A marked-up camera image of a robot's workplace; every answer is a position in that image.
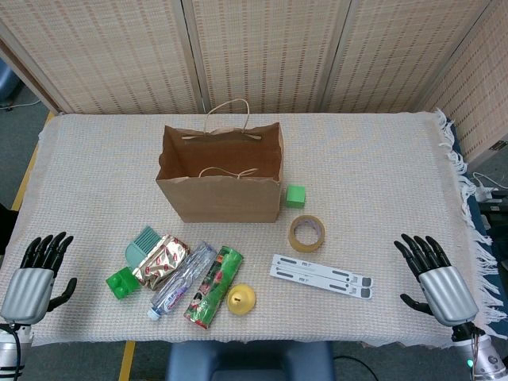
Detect white folded laptop stand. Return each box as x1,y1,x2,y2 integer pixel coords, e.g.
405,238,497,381
268,253,374,301

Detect green chips can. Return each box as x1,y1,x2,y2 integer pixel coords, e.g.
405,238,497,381
183,244,244,329

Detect blue robot base seat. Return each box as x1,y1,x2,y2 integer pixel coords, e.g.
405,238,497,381
165,340,337,381

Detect green cube block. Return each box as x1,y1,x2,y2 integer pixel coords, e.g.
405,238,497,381
285,184,307,210

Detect black floor cable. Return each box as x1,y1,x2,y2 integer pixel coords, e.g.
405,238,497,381
333,355,376,381

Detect yellow pear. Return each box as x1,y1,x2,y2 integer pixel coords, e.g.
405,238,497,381
225,283,257,317

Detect black equipment box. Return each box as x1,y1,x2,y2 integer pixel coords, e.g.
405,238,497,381
478,202,508,247

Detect teal plastic comb brush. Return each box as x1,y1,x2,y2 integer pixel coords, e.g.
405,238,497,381
125,225,164,265

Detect gold red snack packet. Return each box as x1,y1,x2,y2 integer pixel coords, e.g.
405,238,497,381
132,233,191,291

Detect white power strip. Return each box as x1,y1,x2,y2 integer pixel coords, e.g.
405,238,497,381
474,172,508,203

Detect green toy block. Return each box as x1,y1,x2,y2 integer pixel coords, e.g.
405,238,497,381
105,266,140,299

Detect beige woven tablecloth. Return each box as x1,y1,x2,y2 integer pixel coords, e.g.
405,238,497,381
0,109,499,350

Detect brown paper bag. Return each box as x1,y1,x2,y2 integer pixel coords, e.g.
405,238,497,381
154,98,287,224

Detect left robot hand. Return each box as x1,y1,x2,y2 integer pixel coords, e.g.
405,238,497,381
0,232,79,325

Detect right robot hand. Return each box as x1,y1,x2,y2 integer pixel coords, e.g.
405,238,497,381
393,233,479,329

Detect woven folding screen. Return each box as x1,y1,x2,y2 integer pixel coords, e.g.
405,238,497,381
0,0,508,164

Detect clear packing tape roll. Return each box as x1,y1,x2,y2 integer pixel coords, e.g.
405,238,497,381
288,214,326,253

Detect transparent water bottle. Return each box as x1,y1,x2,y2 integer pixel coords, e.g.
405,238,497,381
147,241,217,320

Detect black chair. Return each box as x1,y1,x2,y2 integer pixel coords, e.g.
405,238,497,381
0,204,19,255

